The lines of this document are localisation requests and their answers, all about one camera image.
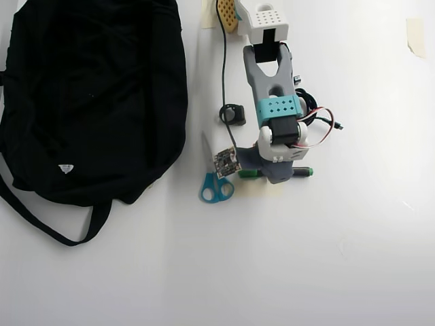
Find green marker with black barrel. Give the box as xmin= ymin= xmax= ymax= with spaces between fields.
xmin=237 ymin=165 xmax=315 ymax=180

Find bare camera circuit board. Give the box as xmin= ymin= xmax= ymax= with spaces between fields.
xmin=213 ymin=146 xmax=241 ymax=179

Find blue handled scissors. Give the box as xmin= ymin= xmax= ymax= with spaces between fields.
xmin=198 ymin=130 xmax=236 ymax=204

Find thin black camera cable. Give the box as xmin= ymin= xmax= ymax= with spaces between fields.
xmin=216 ymin=0 xmax=239 ymax=152

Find black coiled usb cable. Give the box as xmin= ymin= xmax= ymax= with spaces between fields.
xmin=294 ymin=88 xmax=345 ymax=132

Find beige tape piece torn corner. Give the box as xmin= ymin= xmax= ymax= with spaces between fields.
xmin=405 ymin=18 xmax=427 ymax=59

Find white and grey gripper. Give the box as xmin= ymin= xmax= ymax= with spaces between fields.
xmin=237 ymin=126 xmax=309 ymax=185

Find beige tape piece by base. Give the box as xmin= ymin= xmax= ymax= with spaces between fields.
xmin=200 ymin=0 xmax=219 ymax=30

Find black fabric bag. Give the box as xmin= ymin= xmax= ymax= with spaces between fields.
xmin=0 ymin=0 xmax=189 ymax=248

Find black ring shaped strap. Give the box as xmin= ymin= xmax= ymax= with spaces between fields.
xmin=218 ymin=103 xmax=247 ymax=127

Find long beige tape strip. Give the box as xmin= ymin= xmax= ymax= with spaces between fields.
xmin=234 ymin=178 xmax=284 ymax=199

